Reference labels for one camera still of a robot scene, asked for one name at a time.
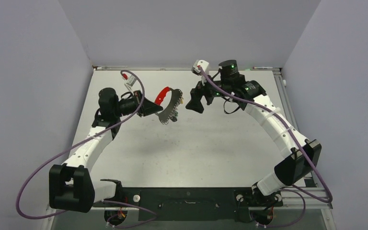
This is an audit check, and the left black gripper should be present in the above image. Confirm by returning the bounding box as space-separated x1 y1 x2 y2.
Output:
114 91 163 117

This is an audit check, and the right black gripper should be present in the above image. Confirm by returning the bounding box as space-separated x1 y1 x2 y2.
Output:
186 69 231 113

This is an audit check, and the red-handled metal key holder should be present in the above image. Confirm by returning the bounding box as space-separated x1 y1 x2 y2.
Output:
154 86 183 125

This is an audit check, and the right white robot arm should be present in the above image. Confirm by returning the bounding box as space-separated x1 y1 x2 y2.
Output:
185 59 322 205

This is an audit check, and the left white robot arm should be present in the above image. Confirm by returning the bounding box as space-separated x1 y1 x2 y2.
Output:
49 88 163 213

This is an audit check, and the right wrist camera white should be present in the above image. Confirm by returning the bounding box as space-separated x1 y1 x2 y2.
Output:
191 59 210 76

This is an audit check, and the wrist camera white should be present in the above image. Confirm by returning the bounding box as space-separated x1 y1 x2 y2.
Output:
191 59 210 76
122 73 137 92

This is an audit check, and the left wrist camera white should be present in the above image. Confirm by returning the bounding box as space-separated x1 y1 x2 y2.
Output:
122 73 137 92

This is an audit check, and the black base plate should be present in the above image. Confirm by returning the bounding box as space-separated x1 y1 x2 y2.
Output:
93 187 283 222

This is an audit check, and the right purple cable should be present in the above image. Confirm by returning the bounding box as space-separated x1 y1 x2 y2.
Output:
196 65 333 229

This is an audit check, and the aluminium frame rail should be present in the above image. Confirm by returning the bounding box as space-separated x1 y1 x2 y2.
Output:
273 69 333 209

